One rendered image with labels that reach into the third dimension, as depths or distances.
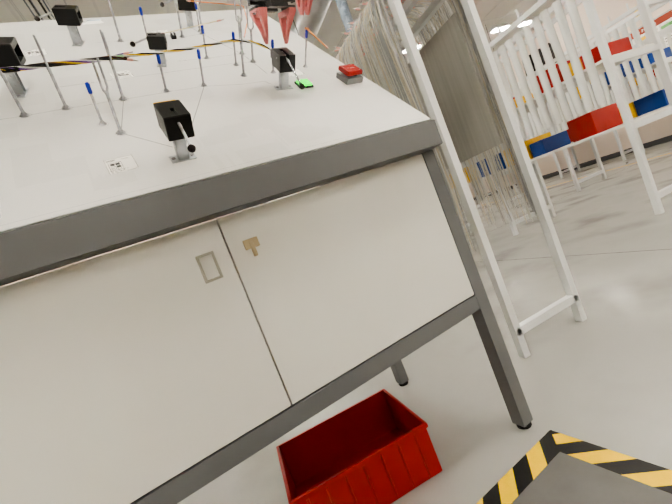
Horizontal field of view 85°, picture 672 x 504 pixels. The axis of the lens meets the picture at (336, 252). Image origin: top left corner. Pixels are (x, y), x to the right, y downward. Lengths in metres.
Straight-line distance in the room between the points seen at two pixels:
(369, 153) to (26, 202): 0.63
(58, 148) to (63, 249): 0.26
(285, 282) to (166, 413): 0.31
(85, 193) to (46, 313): 0.20
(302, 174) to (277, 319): 0.30
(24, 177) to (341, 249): 0.59
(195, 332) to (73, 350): 0.18
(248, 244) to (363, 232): 0.27
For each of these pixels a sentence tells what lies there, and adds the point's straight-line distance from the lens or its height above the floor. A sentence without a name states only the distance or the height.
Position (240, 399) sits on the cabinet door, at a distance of 0.75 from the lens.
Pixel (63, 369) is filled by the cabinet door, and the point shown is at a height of 0.64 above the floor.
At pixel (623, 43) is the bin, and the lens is 3.74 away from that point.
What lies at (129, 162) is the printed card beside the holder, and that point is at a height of 0.95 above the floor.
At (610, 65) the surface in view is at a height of 1.05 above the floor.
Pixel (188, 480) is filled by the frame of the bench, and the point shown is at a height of 0.38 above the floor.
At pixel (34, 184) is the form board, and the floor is 0.95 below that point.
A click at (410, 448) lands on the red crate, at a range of 1.08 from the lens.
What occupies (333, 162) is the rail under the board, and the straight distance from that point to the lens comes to 0.80.
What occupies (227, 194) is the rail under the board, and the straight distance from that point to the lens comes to 0.71.
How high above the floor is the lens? 0.69
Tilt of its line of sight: 3 degrees down
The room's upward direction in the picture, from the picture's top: 21 degrees counter-clockwise
